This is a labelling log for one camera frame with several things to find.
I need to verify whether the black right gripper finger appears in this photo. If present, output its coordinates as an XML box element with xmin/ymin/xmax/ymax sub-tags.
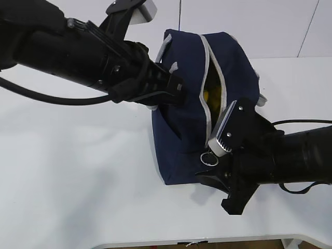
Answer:
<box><xmin>195</xmin><ymin>166</ymin><xmax>232</xmax><ymax>194</ymax></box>

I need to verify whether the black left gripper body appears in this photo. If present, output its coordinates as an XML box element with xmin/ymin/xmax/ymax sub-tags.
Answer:
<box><xmin>107</xmin><ymin>40</ymin><xmax>183</xmax><ymax>103</ymax></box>

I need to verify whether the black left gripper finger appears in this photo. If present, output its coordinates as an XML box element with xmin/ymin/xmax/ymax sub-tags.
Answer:
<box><xmin>134</xmin><ymin>91</ymin><xmax>185</xmax><ymax>106</ymax></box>

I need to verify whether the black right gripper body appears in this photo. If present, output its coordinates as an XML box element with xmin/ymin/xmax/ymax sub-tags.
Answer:
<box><xmin>223</xmin><ymin>147</ymin><xmax>280</xmax><ymax>215</ymax></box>

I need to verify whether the yellow pear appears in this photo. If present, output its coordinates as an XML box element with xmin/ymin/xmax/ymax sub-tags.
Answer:
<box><xmin>203</xmin><ymin>86</ymin><xmax>222</xmax><ymax>111</ymax></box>

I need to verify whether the navy blue lunch bag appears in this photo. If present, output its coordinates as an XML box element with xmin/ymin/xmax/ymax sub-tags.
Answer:
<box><xmin>151</xmin><ymin>29</ymin><xmax>267</xmax><ymax>185</ymax></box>

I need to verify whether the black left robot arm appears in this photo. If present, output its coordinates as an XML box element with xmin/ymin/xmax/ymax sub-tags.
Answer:
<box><xmin>1</xmin><ymin>1</ymin><xmax>185</xmax><ymax>106</ymax></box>

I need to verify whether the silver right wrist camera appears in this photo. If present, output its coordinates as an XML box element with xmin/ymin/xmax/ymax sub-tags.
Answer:
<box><xmin>207</xmin><ymin>98</ymin><xmax>255</xmax><ymax>158</ymax></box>

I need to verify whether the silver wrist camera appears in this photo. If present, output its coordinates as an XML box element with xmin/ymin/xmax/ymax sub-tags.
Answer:
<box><xmin>207</xmin><ymin>98</ymin><xmax>255</xmax><ymax>158</ymax></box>
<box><xmin>106</xmin><ymin>0</ymin><xmax>158</xmax><ymax>26</ymax></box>

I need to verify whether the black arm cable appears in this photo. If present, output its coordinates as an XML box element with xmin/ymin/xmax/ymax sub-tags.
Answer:
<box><xmin>269</xmin><ymin>119</ymin><xmax>332</xmax><ymax>194</ymax></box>
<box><xmin>0</xmin><ymin>77</ymin><xmax>117</xmax><ymax>106</ymax></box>

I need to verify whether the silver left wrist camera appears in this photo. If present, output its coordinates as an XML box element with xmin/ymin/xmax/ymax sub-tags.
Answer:
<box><xmin>106</xmin><ymin>0</ymin><xmax>158</xmax><ymax>26</ymax></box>

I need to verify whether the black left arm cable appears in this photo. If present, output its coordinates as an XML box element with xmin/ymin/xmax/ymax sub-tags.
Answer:
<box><xmin>0</xmin><ymin>77</ymin><xmax>117</xmax><ymax>106</ymax></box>

